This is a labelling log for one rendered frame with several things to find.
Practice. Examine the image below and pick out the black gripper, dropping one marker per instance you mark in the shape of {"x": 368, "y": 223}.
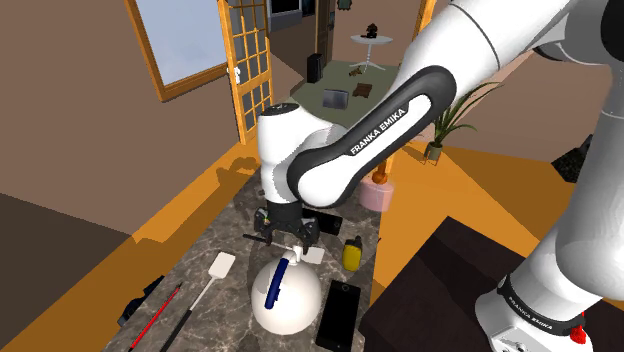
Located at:
{"x": 284, "y": 213}

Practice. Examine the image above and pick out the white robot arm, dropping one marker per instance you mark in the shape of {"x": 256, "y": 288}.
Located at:
{"x": 453, "y": 53}

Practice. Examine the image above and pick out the small black phone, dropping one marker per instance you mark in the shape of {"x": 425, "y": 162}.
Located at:
{"x": 329, "y": 222}

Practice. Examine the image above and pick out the yellow bottle black cap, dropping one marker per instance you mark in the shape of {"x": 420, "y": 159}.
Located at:
{"x": 351, "y": 256}

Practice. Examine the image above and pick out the pink cylinder with orange figure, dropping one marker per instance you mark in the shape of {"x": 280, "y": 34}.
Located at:
{"x": 376, "y": 195}

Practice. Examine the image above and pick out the large black phone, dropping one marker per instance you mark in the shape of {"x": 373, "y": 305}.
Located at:
{"x": 339, "y": 314}

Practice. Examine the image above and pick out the green rug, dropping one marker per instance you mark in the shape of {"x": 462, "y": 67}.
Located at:
{"x": 312, "y": 95}

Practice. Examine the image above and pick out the grey box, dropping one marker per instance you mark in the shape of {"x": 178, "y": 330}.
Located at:
{"x": 335, "y": 99}

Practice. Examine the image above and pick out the dark robot stand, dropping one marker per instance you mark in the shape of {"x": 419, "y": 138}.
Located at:
{"x": 429, "y": 287}

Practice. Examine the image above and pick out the brown flat object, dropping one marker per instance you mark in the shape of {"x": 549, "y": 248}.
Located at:
{"x": 362, "y": 90}

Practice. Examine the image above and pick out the red pencil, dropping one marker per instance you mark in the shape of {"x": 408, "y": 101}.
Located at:
{"x": 155, "y": 319}

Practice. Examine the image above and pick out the wooden lattice door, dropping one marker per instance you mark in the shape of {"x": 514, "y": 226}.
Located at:
{"x": 249, "y": 73}

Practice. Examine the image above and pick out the black speaker box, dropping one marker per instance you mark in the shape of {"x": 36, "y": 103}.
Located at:
{"x": 314, "y": 67}

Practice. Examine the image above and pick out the black angular tool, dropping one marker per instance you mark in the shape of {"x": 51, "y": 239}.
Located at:
{"x": 139, "y": 303}

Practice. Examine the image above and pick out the small brown toy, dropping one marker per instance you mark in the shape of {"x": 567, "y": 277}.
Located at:
{"x": 355, "y": 72}

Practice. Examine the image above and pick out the green potted plant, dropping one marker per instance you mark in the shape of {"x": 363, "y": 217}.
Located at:
{"x": 451, "y": 119}

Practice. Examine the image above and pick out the round white side table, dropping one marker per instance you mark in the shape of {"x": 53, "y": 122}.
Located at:
{"x": 370, "y": 44}

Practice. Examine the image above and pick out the wooden framed window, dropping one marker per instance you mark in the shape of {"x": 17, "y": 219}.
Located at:
{"x": 180, "y": 39}

